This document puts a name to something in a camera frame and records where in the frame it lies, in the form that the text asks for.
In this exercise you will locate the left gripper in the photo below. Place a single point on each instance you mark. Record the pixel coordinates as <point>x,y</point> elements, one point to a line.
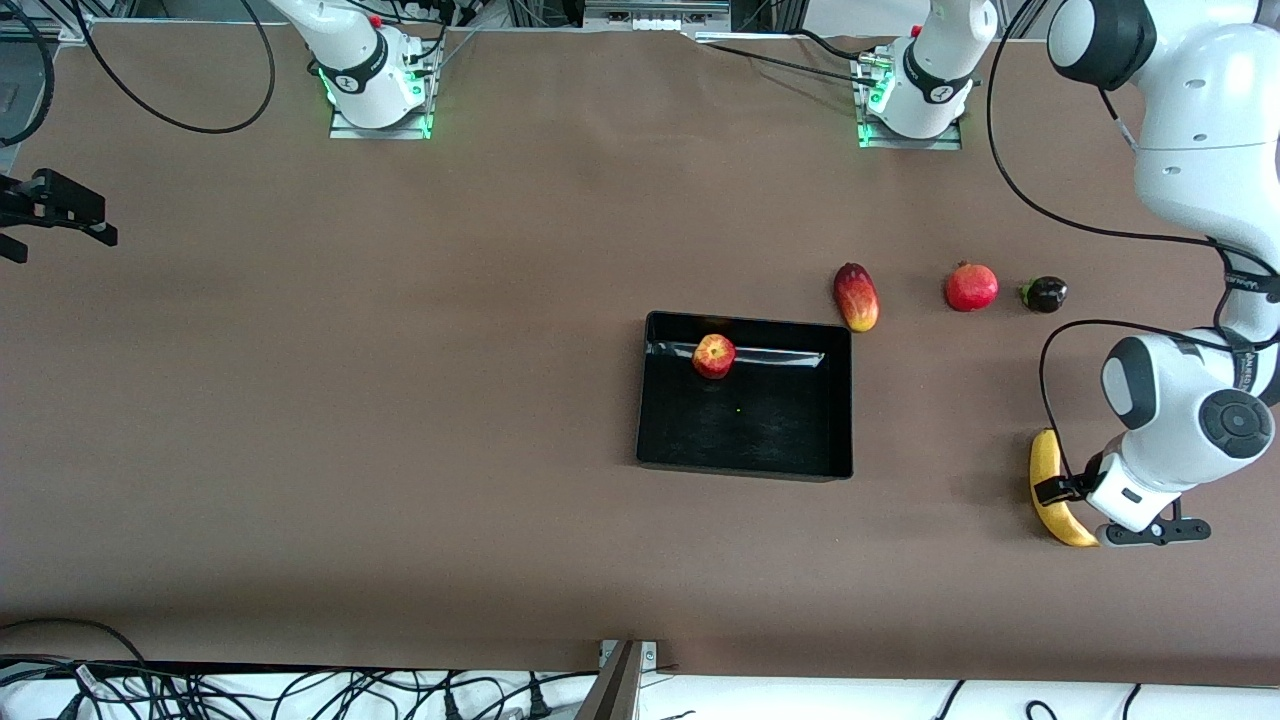
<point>1078,487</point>

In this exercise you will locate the yellow banana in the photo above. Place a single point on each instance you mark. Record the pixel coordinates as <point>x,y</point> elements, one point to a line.
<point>1045,455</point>

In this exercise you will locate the black rectangular plastic box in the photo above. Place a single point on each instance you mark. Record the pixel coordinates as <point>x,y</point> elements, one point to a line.
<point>760,430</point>

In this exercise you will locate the red yellow apple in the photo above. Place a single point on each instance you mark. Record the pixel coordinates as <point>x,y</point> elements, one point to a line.
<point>714,356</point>

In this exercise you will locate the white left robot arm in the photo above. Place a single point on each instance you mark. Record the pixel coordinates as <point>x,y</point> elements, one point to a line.
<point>1200,420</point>

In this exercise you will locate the dark purple eggplant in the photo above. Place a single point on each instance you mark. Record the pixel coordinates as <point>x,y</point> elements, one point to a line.
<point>1045,294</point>

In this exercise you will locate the red pomegranate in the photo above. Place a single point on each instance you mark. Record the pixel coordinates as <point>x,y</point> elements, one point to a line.
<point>971,287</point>

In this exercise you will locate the red yellow mango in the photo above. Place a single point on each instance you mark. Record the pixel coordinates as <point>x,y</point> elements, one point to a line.
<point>856,297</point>

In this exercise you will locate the brown table cover sheet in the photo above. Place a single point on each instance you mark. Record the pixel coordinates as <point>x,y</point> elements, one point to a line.
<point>300,450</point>

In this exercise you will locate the black power plug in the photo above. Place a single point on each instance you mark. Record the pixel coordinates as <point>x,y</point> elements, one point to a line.
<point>538,700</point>
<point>450,706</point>

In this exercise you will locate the grey device with ports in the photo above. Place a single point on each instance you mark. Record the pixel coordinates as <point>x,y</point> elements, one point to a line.
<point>655,20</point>

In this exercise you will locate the aluminium frame corner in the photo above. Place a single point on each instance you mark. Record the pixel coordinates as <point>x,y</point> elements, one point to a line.
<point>40,30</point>

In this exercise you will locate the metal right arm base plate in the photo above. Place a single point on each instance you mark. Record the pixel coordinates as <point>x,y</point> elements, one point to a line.
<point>380,133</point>

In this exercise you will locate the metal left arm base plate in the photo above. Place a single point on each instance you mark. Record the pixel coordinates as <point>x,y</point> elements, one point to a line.
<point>910,143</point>

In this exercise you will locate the small metal bracket plate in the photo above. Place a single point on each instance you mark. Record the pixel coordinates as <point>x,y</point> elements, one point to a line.
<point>650,655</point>

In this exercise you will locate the aluminium profile post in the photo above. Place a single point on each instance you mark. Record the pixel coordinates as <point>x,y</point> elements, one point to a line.
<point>615,690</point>

